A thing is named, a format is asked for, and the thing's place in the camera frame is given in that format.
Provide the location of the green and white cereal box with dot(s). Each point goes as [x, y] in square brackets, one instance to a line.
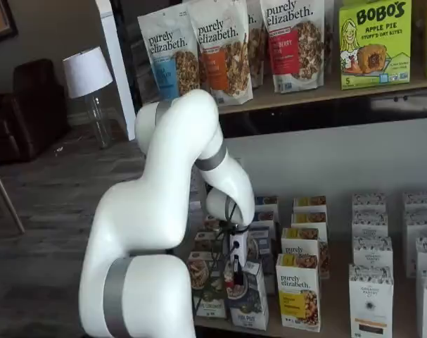
[202, 236]
[209, 306]
[211, 222]

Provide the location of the yellow and white granola box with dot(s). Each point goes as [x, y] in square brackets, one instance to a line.
[299, 243]
[310, 202]
[308, 218]
[297, 299]

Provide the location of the orange label granola bag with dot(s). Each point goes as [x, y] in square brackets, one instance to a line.
[216, 70]

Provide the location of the white shade glass lamp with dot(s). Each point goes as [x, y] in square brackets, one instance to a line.
[86, 70]

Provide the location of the dark framed wall picture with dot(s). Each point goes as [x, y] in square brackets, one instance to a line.
[2, 17]

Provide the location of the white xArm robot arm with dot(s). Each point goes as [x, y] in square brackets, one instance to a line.
[157, 183]

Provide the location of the blue and white cereal box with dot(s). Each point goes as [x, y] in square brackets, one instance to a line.
[250, 310]
[266, 218]
[260, 243]
[267, 202]

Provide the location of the dark brown leather armchair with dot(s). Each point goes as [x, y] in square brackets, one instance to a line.
[33, 116]

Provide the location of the red label granola bag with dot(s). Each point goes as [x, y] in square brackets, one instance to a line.
[287, 53]

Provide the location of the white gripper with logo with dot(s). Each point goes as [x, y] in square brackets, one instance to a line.
[239, 246]

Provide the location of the blue label granola bag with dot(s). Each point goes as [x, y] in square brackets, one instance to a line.
[164, 35]

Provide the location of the white granola bag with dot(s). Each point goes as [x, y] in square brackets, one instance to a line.
[257, 45]

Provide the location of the small white floor scrap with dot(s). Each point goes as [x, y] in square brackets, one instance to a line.
[59, 149]

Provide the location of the green Bobo's apple pie box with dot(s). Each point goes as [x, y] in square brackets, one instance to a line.
[375, 45]

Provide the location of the black metal shelf unit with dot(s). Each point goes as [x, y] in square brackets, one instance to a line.
[304, 116]

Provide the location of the stool with wooden legs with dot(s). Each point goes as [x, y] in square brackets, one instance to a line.
[2, 197]

